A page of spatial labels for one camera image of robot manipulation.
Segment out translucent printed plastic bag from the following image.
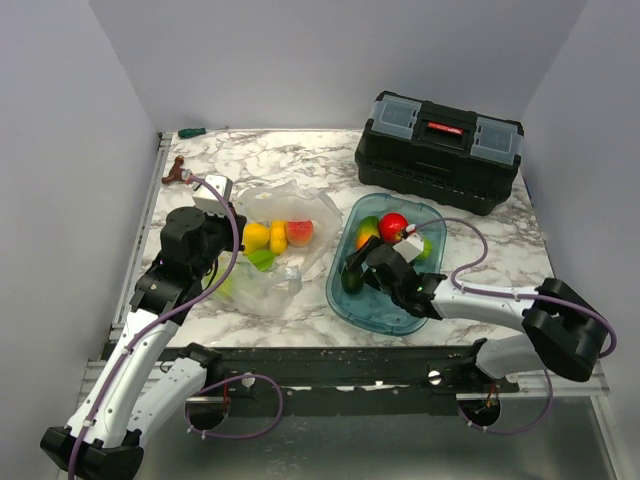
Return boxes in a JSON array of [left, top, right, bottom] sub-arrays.
[[212, 180, 342, 316]]

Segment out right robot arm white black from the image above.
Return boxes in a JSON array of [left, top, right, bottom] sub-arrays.
[[342, 233, 609, 392]]

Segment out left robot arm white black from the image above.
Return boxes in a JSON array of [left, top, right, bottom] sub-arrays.
[[40, 201, 246, 479]]

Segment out green fake fruit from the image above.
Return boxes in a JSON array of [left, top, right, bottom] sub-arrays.
[[416, 238, 432, 261]]

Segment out black mounting base rail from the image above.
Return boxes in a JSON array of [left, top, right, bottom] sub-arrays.
[[164, 344, 521, 419]]

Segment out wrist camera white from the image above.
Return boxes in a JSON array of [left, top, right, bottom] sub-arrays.
[[393, 224, 424, 263], [192, 175, 233, 217]]

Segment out purple cable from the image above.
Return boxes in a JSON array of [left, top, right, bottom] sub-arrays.
[[405, 217, 617, 435], [69, 174, 285, 480]]

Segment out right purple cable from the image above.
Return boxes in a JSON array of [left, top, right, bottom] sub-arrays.
[[405, 217, 617, 435]]

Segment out brown water tap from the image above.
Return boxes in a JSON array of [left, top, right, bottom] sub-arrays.
[[161, 155, 193, 185]]

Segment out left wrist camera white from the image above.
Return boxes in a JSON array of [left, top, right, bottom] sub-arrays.
[[192, 175, 233, 217]]

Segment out fake peach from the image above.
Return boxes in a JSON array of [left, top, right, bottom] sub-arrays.
[[285, 220, 314, 247]]

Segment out yellow fake fruit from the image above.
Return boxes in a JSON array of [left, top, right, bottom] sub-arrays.
[[243, 223, 270, 255]]

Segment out red fake fruit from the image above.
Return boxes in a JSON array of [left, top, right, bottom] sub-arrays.
[[378, 212, 408, 244]]

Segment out light green fake pear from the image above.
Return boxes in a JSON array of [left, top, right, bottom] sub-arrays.
[[214, 276, 235, 300]]

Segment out dark green fake avocado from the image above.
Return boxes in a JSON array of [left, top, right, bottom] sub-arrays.
[[340, 270, 364, 295]]

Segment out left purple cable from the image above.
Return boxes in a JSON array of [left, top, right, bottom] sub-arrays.
[[69, 174, 285, 480]]

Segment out teal transparent plastic tray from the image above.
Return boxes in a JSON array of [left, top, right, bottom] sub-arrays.
[[326, 193, 440, 336]]

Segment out green handled screwdriver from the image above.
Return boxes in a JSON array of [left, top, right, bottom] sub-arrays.
[[177, 127, 228, 139]]

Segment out orange green fake mango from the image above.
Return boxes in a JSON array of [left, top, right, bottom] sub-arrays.
[[355, 216, 380, 250]]

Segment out aluminium frame rail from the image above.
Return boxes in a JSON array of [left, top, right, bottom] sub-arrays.
[[499, 361, 610, 398]]

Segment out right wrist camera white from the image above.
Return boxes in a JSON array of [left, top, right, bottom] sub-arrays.
[[393, 224, 424, 263]]

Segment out black toolbox red handle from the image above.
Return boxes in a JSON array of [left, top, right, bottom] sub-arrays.
[[355, 91, 524, 216]]

